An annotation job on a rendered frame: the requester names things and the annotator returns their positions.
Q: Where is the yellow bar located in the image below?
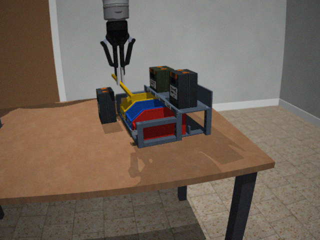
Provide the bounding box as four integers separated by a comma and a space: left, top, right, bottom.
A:
111, 74, 134, 99

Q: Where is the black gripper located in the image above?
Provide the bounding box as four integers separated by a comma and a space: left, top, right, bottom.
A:
100, 20, 136, 86

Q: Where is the red open bin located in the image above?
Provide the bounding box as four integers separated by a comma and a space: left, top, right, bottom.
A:
132, 107, 187, 141

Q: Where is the yellow open bin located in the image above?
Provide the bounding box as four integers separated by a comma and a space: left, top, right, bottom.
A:
120, 92, 157, 120

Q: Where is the grey metal bin shelf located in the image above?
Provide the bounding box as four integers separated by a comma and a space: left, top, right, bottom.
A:
114, 84, 213, 148

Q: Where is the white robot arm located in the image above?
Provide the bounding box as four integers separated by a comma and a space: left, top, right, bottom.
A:
102, 0, 129, 22

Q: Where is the blue bin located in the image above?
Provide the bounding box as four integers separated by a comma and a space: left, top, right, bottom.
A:
125, 99, 167, 130

